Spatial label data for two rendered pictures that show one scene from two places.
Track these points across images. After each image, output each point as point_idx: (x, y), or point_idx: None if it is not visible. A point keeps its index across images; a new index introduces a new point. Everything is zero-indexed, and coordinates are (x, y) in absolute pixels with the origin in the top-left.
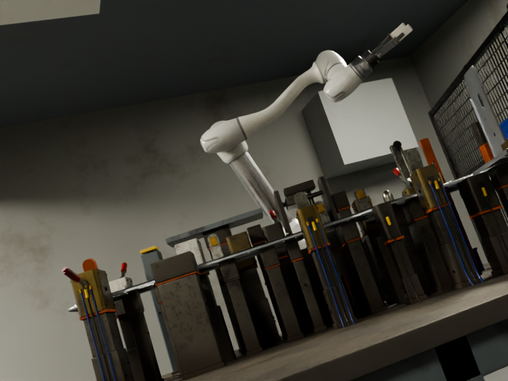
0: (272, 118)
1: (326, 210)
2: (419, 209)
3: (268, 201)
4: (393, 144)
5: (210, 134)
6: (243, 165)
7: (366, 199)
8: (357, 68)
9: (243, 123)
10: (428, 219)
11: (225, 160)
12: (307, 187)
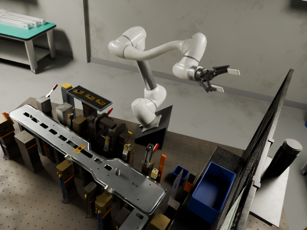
0: (141, 60)
1: (108, 142)
2: None
3: (143, 78)
4: (146, 148)
5: (110, 47)
6: None
7: (127, 151)
8: (189, 75)
9: (125, 54)
10: None
11: None
12: (108, 127)
